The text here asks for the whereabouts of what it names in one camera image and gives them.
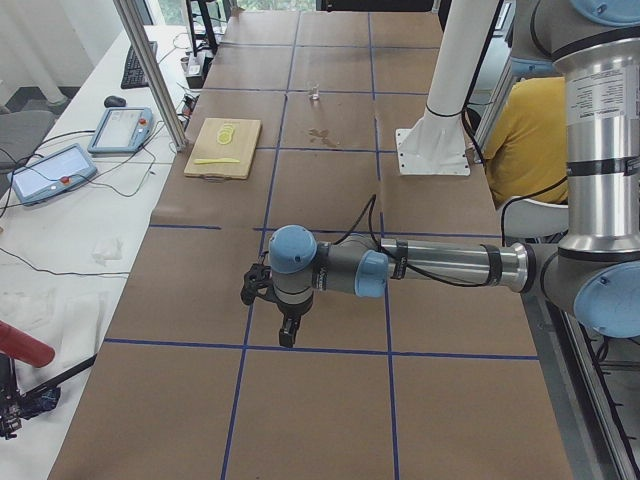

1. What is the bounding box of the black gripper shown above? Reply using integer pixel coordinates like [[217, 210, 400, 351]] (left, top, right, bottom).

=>
[[240, 263, 276, 305]]

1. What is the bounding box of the clear glass beaker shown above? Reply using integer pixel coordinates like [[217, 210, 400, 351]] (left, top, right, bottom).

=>
[[307, 81, 320, 101]]

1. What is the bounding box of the yellow plastic knife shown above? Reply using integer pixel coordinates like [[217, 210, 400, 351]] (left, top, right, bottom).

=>
[[193, 157, 241, 165]]

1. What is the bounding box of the bamboo cutting board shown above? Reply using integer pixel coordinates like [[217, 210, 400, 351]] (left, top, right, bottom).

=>
[[184, 118, 261, 180]]

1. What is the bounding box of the crumpled white tissue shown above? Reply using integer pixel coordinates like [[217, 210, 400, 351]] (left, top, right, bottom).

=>
[[91, 237, 123, 266]]

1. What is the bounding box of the blue teach pendant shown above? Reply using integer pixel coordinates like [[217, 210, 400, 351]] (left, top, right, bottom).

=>
[[87, 107, 153, 156], [11, 144, 97, 205]]

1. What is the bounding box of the black computer mouse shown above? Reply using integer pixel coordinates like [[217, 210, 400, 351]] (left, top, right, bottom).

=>
[[103, 95, 127, 108]]

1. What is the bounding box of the black keyboard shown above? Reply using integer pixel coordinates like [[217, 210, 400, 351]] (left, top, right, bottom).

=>
[[120, 46, 148, 90]]

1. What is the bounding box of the red thermos bottle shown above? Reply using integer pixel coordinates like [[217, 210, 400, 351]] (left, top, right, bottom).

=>
[[0, 322, 55, 368]]

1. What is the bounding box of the white chair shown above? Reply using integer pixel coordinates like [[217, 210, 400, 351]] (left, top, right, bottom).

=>
[[497, 197, 569, 246]]

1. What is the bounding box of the person in yellow shirt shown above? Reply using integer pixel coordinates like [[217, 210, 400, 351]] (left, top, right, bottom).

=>
[[484, 77, 568, 207]]

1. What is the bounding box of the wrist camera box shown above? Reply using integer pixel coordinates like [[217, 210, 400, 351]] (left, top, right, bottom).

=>
[[278, 314, 301, 348]]

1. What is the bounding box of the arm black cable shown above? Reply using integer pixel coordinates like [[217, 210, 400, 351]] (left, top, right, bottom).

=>
[[329, 193, 496, 289]]

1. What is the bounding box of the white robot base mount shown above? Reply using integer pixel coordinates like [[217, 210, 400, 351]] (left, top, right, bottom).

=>
[[396, 0, 501, 176]]

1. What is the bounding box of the aluminium frame post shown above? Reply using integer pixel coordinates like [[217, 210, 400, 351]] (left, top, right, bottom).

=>
[[113, 0, 187, 152]]

